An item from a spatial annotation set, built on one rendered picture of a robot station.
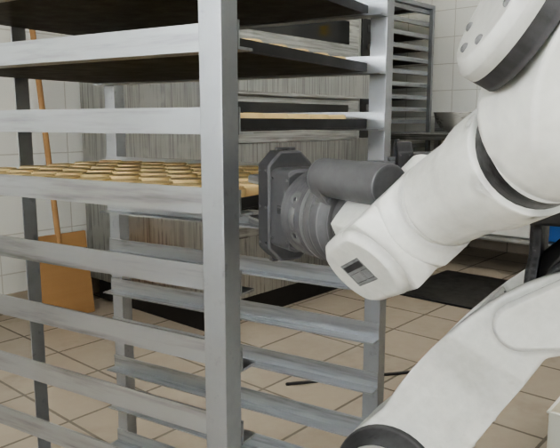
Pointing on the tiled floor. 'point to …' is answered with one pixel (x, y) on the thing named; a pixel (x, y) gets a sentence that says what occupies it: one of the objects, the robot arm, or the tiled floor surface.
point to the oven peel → (70, 287)
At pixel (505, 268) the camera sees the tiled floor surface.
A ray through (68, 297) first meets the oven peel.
